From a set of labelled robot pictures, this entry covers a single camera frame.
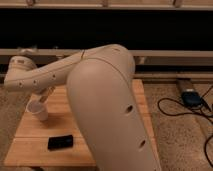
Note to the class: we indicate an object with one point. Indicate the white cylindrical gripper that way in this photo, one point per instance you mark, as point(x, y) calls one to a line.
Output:
point(45, 94)

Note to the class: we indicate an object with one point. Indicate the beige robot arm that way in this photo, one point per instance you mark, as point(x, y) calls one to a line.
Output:
point(101, 97)

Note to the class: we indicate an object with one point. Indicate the black rectangular case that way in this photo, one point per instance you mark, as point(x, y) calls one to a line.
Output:
point(60, 142)

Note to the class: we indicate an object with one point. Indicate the wooden table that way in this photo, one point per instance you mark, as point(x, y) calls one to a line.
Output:
point(29, 145)

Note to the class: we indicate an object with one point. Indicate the blue power adapter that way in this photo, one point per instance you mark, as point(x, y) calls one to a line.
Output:
point(191, 99)

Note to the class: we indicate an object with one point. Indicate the wooden bench rail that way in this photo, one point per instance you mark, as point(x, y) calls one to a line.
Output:
point(147, 57)

